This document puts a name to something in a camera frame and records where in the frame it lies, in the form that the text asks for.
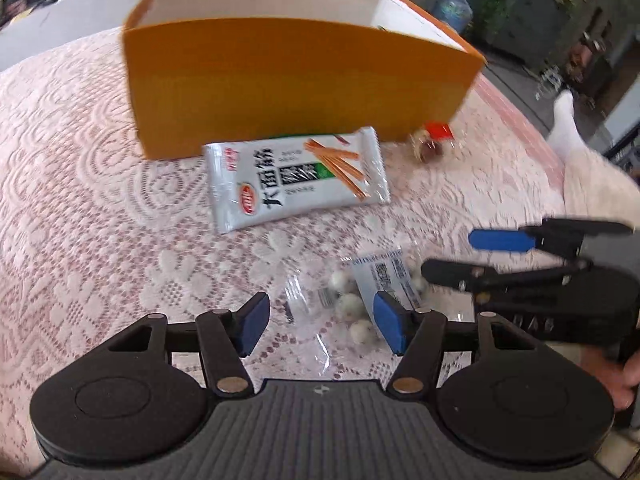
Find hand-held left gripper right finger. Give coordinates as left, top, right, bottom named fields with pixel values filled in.
left=374, top=291, right=533, bottom=395

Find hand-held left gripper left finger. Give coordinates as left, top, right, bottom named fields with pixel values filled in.
left=107, top=291, right=272, bottom=396

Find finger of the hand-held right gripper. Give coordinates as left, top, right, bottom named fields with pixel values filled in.
left=421, top=259, right=594, bottom=294
left=469, top=217, right=636, bottom=257

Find clear bag of white balls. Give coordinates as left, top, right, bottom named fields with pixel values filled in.
left=284, top=247, right=432, bottom=378

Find orange cardboard box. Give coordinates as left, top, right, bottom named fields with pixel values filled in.
left=122, top=0, right=487, bottom=161

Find person's right hand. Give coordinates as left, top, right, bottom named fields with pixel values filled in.
left=580, top=347, right=640, bottom=413

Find person's right leg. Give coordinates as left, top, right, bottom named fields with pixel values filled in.
left=545, top=89, right=640, bottom=243

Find pink checked mat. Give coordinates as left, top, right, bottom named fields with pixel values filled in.
left=467, top=77, right=568, bottom=188

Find small red-topped clear packet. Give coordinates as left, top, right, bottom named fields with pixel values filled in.
left=410, top=121, right=455, bottom=163

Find white striped snack packet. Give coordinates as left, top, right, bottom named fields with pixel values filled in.
left=202, top=126, right=392, bottom=235

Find grey drawer cabinet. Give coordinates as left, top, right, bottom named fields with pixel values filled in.
left=480, top=0, right=578, bottom=77

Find blue water bottle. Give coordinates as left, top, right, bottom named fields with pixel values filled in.
left=432, top=0, right=475, bottom=34

